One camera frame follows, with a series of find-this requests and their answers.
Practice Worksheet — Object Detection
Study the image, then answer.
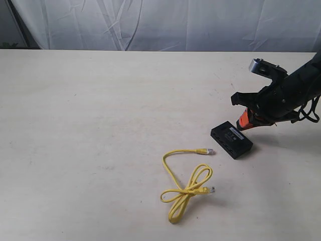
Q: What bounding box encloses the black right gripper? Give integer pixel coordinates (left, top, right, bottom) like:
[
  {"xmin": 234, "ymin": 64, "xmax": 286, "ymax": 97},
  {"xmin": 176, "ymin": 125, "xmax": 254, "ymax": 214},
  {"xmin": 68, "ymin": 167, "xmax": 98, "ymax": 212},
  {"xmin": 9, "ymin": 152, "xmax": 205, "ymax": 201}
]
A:
[{"xmin": 231, "ymin": 64, "xmax": 300, "ymax": 131}]

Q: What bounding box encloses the black network switch box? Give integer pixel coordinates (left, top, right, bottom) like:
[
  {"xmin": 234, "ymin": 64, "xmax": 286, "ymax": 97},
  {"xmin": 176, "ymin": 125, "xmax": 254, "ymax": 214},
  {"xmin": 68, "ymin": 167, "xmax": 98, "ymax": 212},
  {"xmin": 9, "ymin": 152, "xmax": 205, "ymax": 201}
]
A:
[{"xmin": 210, "ymin": 121, "xmax": 253, "ymax": 159}]

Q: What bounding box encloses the yellow ethernet cable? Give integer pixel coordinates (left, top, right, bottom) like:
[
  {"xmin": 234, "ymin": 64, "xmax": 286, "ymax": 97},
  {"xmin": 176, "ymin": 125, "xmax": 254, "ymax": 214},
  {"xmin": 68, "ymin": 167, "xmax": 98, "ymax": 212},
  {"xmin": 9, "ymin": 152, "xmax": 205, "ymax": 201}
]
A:
[{"xmin": 160, "ymin": 148, "xmax": 216, "ymax": 224}]

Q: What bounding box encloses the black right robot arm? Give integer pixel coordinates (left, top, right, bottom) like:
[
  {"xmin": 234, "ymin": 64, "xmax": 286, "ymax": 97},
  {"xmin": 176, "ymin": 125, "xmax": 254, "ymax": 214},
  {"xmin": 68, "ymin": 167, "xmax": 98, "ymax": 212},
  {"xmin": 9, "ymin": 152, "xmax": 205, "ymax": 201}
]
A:
[{"xmin": 231, "ymin": 52, "xmax": 320, "ymax": 131}]

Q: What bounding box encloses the white backdrop curtain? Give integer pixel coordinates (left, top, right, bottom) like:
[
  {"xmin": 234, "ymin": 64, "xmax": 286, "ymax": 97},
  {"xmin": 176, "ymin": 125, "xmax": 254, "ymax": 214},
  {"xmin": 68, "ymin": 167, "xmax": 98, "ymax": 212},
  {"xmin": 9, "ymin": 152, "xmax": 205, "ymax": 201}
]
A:
[{"xmin": 13, "ymin": 0, "xmax": 320, "ymax": 52}]

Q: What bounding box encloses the black stand pole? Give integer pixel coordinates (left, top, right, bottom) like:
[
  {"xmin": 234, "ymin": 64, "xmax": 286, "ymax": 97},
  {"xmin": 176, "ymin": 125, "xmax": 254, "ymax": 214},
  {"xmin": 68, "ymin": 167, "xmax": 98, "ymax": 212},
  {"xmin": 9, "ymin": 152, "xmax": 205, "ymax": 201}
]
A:
[{"xmin": 6, "ymin": 0, "xmax": 40, "ymax": 50}]

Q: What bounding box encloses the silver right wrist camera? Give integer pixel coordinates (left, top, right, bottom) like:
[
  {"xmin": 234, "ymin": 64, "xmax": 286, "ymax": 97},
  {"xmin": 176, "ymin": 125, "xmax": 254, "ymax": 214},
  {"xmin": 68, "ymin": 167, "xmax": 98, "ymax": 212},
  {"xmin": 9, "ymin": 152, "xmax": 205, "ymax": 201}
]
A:
[{"xmin": 249, "ymin": 58, "xmax": 272, "ymax": 77}]

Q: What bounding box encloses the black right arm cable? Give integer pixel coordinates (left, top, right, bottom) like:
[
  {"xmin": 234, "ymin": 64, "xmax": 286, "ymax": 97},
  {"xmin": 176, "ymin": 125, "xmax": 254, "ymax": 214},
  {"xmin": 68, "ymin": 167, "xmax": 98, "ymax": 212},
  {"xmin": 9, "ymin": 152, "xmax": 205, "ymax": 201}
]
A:
[{"xmin": 290, "ymin": 95, "xmax": 321, "ymax": 124}]

